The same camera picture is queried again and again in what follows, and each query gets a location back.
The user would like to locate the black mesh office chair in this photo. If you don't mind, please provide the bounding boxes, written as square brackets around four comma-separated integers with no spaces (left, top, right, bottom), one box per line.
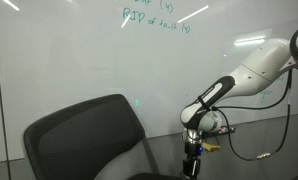
[22,93,190,180]

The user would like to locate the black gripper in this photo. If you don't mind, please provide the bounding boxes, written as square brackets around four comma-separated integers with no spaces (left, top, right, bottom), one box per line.
[182,141,204,180]

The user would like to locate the black marker tray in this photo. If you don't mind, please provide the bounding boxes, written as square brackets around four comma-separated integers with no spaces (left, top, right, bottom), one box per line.
[215,125,237,135]

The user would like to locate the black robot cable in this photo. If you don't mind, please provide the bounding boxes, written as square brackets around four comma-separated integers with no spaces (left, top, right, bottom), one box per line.
[211,68,294,162]

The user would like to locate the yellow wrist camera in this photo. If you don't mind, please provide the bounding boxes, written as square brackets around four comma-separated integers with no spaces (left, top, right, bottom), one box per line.
[201,142,222,154]

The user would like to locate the large white whiteboard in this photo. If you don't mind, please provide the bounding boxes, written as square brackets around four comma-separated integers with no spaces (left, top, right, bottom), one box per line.
[0,0,298,162]

